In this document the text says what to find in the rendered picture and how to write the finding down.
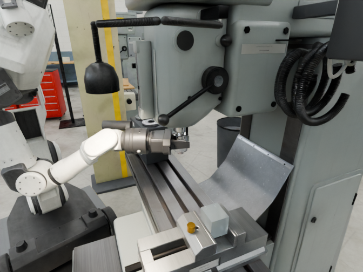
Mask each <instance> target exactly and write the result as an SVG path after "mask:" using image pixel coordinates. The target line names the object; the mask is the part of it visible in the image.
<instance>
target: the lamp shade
mask: <svg viewBox="0 0 363 272"><path fill-rule="evenodd" d="M84 84H85V90H86V93H88V94H109V93H115V92H118V91H120V88H119V78H118V76H117V73H116V71H115V68H114V67H113V66H111V65H110V64H108V63H105V62H94V63H91V64H90V65H89V66H88V67H86V68H85V75H84Z"/></svg>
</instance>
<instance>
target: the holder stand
mask: <svg viewBox="0 0 363 272"><path fill-rule="evenodd" d="M130 120H131V121H132V128H148V129H149V132H151V131H153V130H165V129H167V127H165V126H161V125H159V124H157V123H156V122H155V121H154V119H153V118H149V119H143V120H142V119H141V118H140V116H139V115H136V116H135V117H130ZM139 156H140V157H141V158H142V160H143V161H144V162H145V163H146V164H147V165H149V164H153V163H156V162H160V161H164V160H167V159H169V155H164V154H163V153H151V150H149V153H148V154H142V155H141V154H139Z"/></svg>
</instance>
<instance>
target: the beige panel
mask: <svg viewBox="0 0 363 272"><path fill-rule="evenodd" d="M63 4H64V10H65V16H66V22H67V26H68V31H69V37H70V43H71V48H72V54H73V60H74V64H75V69H76V75H77V81H78V87H79V92H80V98H81V102H82V108H83V113H84V119H85V125H86V131H87V135H88V138H90V137H91V136H93V135H95V134H96V133H98V132H99V131H101V130H102V121H103V120H127V118H126V108H125V98H124V88H123V77H122V67H121V61H120V50H119V40H118V30H117V27H113V28H98V34H99V41H100V49H101V57H102V61H103V62H105V63H108V64H110V65H111V66H113V67H114V68H115V71H116V73H117V76H118V78H119V88H120V91H118V92H115V93H109V94H88V93H86V90H85V84H84V75H85V68H86V67H88V66H89V65H90V64H91V63H94V62H95V61H96V59H95V52H94V45H93V38H92V32H91V31H92V30H91V25H90V23H91V22H92V21H97V20H106V19H116V9H115V0H63ZM93 169H94V173H95V174H93V175H91V183H92V188H93V190H94V191H95V192H96V194H97V195H98V194H103V193H107V192H111V191H116V190H119V189H123V188H128V187H132V186H136V183H135V181H134V179H133V176H132V174H131V171H130V169H129V166H128V164H127V161H126V158H125V151H120V152H114V151H108V152H106V153H105V154H103V155H101V156H100V157H99V158H98V161H97V162H96V163H94V164H93Z"/></svg>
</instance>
